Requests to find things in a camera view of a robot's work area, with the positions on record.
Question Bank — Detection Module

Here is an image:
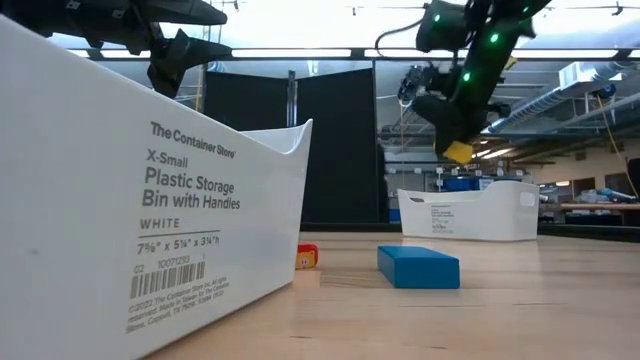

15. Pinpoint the yellow rectangular block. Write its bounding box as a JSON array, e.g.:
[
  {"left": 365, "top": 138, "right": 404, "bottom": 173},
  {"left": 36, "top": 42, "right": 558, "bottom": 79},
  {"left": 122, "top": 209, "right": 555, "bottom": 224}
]
[{"left": 441, "top": 140, "right": 474, "bottom": 166}]

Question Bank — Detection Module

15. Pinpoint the blue storage crate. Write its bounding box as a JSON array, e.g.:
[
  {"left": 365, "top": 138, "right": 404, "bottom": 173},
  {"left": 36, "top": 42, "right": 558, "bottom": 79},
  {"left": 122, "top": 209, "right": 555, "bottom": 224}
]
[{"left": 442, "top": 176, "right": 482, "bottom": 193}]

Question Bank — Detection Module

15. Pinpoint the black folding partition screen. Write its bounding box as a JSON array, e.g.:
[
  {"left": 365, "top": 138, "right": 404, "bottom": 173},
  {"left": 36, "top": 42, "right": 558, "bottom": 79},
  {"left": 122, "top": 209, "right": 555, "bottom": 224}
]
[{"left": 203, "top": 67, "right": 389, "bottom": 225}]

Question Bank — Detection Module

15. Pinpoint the black office chair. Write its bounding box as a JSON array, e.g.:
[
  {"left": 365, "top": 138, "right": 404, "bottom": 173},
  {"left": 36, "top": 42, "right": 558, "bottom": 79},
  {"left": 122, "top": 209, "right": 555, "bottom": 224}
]
[{"left": 627, "top": 157, "right": 640, "bottom": 199}]

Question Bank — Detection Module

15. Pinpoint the wooden workbench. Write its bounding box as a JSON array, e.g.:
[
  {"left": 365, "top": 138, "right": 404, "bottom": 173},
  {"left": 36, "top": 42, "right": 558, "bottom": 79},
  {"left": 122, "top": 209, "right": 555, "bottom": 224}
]
[{"left": 538, "top": 201, "right": 640, "bottom": 212}]

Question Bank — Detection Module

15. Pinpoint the black overhead light bar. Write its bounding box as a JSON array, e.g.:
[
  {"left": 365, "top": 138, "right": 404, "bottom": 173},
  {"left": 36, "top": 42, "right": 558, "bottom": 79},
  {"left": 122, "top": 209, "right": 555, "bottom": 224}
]
[{"left": 69, "top": 46, "right": 640, "bottom": 62}]

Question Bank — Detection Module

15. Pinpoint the small red yellow block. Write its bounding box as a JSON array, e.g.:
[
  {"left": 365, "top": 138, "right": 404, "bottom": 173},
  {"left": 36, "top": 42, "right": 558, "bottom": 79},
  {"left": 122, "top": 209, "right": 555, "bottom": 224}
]
[{"left": 295, "top": 242, "right": 320, "bottom": 272}]

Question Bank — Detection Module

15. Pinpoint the white ceiling air unit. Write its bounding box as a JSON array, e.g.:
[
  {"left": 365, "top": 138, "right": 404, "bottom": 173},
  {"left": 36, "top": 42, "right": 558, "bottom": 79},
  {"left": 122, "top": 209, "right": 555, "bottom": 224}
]
[{"left": 558, "top": 61, "right": 624, "bottom": 92}]

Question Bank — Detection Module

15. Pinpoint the blue rectangular block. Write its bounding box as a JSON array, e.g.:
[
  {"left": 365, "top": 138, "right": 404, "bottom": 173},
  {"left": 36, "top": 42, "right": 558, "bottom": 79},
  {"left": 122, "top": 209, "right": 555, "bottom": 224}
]
[{"left": 376, "top": 244, "right": 462, "bottom": 291}]

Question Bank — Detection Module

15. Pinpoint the silver ventilation duct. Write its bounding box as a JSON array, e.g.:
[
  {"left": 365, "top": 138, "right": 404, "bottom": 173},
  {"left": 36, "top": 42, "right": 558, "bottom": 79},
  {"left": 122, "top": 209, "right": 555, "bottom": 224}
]
[{"left": 479, "top": 74, "right": 640, "bottom": 136}]

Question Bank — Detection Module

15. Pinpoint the white plastic storage bin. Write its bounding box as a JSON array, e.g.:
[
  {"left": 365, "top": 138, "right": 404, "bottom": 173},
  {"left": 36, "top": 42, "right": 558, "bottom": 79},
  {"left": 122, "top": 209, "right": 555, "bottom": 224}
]
[
  {"left": 397, "top": 179, "right": 542, "bottom": 243},
  {"left": 0, "top": 13, "right": 314, "bottom": 360}
]

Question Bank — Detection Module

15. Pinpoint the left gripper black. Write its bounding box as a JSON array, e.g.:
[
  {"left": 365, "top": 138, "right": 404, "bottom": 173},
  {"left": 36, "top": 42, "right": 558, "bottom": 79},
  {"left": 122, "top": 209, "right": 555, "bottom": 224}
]
[{"left": 69, "top": 0, "right": 235, "bottom": 100}]

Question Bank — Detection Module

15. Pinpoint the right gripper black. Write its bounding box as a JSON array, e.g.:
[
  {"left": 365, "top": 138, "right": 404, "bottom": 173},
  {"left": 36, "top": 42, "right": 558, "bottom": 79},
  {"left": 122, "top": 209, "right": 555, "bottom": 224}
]
[{"left": 412, "top": 22, "right": 524, "bottom": 154}]

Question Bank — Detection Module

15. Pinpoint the black hanging cable reel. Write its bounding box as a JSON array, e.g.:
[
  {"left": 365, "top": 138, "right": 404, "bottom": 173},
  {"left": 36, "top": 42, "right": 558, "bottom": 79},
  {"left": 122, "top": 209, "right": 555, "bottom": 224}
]
[{"left": 397, "top": 64, "right": 426, "bottom": 105}]

